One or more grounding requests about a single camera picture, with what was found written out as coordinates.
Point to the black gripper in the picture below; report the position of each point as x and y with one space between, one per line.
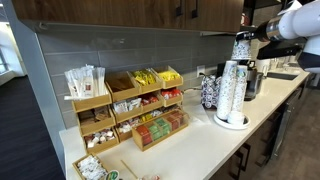
259 32

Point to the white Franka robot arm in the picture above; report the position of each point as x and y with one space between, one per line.
300 20

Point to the short paper cup stack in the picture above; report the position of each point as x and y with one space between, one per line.
240 90

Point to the tall paper cup stack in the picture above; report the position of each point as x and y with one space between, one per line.
226 93

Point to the small creamer cups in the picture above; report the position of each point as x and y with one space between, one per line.
150 177

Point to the red mug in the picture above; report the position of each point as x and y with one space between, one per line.
245 20

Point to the wooden organizer bin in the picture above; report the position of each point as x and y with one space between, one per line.
124 135
151 87
103 146
128 115
173 107
96 126
125 93
152 106
173 82
91 104
173 100

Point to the yellow sweetener packets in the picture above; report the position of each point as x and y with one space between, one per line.
168 75

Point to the red packets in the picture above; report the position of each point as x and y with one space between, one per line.
170 92

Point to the yellow green packets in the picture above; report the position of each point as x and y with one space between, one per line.
144 77

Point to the wooden tea bag box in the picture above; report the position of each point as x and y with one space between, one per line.
160 135

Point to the dark wood lower cabinet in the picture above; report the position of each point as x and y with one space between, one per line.
226 170

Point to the dark wood cabinet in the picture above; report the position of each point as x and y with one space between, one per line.
226 170
100 10

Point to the dark wood upper cabinet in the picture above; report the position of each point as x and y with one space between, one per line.
100 10

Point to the white wrapped stir sticks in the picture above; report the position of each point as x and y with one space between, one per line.
85 81

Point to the wooden stir stick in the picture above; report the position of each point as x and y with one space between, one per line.
129 169

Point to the green round lid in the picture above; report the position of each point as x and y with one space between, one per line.
112 175

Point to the white sugar packets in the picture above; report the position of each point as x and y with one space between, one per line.
90 168

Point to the small wooden packet box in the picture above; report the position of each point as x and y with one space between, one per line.
74 166

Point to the dark open wall shelf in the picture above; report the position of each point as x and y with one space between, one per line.
220 33

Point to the white wall outlet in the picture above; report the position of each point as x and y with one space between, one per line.
200 70

